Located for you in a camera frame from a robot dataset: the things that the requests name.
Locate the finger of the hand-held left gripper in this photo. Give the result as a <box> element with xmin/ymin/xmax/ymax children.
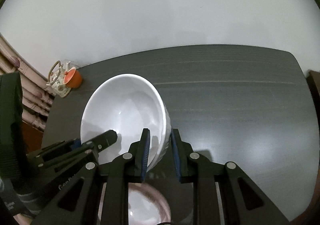
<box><xmin>27</xmin><ymin>139</ymin><xmax>82</xmax><ymax>163</ymax></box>
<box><xmin>40</xmin><ymin>129</ymin><xmax>118</xmax><ymax>175</ymax></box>

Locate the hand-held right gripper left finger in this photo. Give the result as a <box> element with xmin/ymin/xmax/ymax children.
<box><xmin>30</xmin><ymin>128</ymin><xmax>151</xmax><ymax>225</ymax></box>

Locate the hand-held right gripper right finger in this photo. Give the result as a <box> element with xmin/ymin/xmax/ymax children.
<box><xmin>170</xmin><ymin>129</ymin><xmax>292</xmax><ymax>225</ymax></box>

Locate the white bowl with pink base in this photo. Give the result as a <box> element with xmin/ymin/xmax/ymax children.
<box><xmin>80</xmin><ymin>73</ymin><xmax>172</xmax><ymax>173</ymax></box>

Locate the brown wooden cabinet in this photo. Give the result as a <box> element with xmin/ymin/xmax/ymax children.
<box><xmin>21</xmin><ymin>120</ymin><xmax>45</xmax><ymax>153</ymax></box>

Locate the beige patterned curtain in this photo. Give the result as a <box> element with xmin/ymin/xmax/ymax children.
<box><xmin>0</xmin><ymin>33</ymin><xmax>54</xmax><ymax>130</ymax></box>

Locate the floral ceramic teapot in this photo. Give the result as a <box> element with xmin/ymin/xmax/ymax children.
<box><xmin>46</xmin><ymin>60</ymin><xmax>77</xmax><ymax>98</ymax></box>

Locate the orange tea cup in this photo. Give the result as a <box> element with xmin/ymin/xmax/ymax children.
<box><xmin>63</xmin><ymin>67</ymin><xmax>83</xmax><ymax>89</ymax></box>

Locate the dark wooden chair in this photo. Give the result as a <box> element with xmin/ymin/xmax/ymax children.
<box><xmin>306</xmin><ymin>70</ymin><xmax>320</xmax><ymax>106</ymax></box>

